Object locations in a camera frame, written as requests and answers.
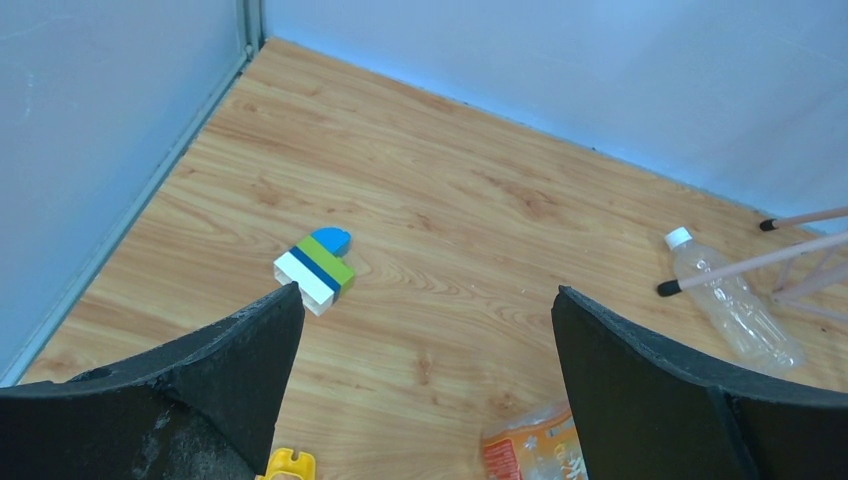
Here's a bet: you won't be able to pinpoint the clear bottle near stand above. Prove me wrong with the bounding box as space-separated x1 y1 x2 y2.
664 227 805 377

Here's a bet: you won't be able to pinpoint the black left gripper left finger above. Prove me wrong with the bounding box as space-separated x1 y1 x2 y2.
1 284 305 479

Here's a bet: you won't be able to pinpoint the pink music stand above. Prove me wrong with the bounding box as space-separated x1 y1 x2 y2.
656 231 847 323

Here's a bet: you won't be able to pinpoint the orange label plastic bottle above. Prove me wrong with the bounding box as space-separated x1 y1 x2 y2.
480 400 588 480

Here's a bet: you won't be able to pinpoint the yellow triangular toy block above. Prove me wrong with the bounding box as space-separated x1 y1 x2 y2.
256 448 317 480

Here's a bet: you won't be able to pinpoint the stacked toy building blocks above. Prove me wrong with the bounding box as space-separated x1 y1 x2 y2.
273 227 355 316

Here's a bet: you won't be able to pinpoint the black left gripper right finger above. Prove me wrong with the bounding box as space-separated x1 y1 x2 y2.
551 286 847 479

